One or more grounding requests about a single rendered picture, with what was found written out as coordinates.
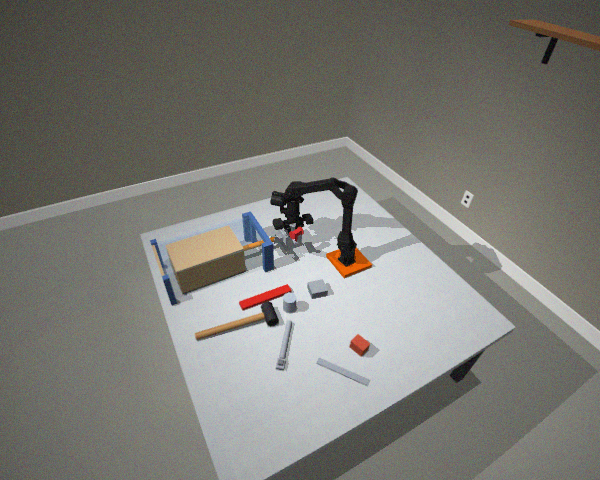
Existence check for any grey cylinder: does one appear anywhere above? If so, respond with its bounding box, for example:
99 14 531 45
283 293 296 313

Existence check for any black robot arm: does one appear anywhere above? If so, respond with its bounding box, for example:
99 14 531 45
270 177 358 267

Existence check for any grey flat bar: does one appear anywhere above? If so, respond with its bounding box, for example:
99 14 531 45
316 358 369 386

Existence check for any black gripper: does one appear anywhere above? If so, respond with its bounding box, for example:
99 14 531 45
272 208 314 233

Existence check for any black-headed mallet with wooden handle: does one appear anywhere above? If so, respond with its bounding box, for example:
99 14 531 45
194 302 279 340

